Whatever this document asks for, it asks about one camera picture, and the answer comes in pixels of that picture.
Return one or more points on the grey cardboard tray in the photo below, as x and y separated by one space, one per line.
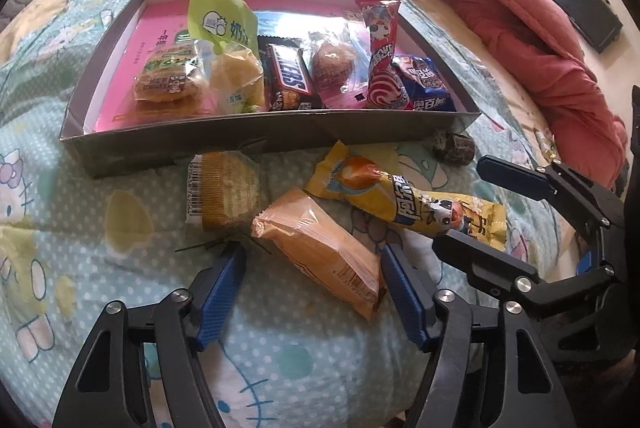
250 142

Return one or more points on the brown chocolate bar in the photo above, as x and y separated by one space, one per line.
290 77

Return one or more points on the red snack packet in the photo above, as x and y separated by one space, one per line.
382 42

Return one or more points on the pink book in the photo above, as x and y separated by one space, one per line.
150 27

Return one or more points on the clear-wrapped wafer cake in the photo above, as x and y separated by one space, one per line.
230 188

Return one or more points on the yellow long snack packet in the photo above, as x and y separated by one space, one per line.
400 198

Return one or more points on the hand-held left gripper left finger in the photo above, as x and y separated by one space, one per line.
222 293

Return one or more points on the clear-wrapped brown pastry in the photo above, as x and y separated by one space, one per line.
330 62

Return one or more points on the dark round candy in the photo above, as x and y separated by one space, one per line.
452 145

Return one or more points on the cartoon printed blanket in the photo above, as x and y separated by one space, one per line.
75 218

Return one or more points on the green bread packet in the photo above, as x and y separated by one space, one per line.
215 22

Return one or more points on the blue snack packet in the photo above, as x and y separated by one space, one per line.
425 80

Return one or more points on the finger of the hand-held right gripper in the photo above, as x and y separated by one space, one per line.
510 173
480 258

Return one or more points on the orange snack packet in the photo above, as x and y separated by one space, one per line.
320 248

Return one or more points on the small yellow candy wrapper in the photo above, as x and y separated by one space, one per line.
546 142

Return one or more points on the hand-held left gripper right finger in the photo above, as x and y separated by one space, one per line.
402 293

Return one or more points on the black television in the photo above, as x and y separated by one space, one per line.
582 10

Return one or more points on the round cake green label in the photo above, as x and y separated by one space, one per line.
167 77

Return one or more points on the beige bed sheet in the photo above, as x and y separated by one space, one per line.
505 102

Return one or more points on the red quilt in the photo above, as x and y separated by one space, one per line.
500 7

